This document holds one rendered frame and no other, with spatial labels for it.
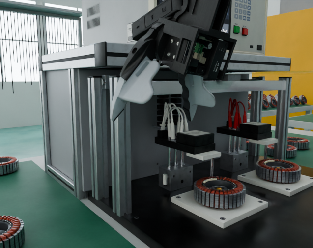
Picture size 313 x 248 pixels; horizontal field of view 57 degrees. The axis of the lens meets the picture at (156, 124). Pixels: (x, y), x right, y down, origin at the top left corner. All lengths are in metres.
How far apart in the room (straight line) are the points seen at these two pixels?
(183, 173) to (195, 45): 0.45
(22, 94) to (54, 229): 6.39
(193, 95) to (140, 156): 0.40
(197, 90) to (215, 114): 0.57
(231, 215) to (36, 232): 0.38
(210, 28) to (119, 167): 0.34
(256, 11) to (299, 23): 3.54
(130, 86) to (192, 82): 0.11
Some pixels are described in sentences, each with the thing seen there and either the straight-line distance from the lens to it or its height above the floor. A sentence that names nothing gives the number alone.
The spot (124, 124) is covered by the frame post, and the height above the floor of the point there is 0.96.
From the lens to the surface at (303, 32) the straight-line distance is 4.44.
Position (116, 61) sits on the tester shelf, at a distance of 0.57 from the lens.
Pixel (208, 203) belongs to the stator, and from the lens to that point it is 0.62.
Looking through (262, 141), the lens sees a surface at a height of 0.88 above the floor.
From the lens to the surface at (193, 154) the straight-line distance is 0.65.
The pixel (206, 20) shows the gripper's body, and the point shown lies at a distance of 0.34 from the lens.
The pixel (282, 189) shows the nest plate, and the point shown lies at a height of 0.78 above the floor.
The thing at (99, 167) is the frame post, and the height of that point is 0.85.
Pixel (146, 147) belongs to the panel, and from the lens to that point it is 0.81.
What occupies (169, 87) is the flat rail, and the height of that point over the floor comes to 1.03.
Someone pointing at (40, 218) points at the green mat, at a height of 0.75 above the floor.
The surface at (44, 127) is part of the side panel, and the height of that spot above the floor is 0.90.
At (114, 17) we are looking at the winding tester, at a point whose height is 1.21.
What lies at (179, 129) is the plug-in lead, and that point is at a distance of 0.71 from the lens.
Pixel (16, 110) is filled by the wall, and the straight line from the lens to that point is 6.96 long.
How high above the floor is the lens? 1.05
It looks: 9 degrees down
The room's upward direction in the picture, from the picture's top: straight up
